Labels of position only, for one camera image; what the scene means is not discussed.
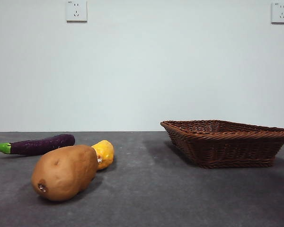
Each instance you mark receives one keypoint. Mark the brown wicker basket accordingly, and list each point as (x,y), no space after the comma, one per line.
(227,149)

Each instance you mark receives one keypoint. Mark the brown potato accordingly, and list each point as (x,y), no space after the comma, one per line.
(66,172)

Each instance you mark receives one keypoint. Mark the purple eggplant with green stem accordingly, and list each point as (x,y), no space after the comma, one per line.
(42,145)

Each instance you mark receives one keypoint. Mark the white wall socket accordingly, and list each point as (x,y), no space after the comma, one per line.
(76,11)
(279,13)

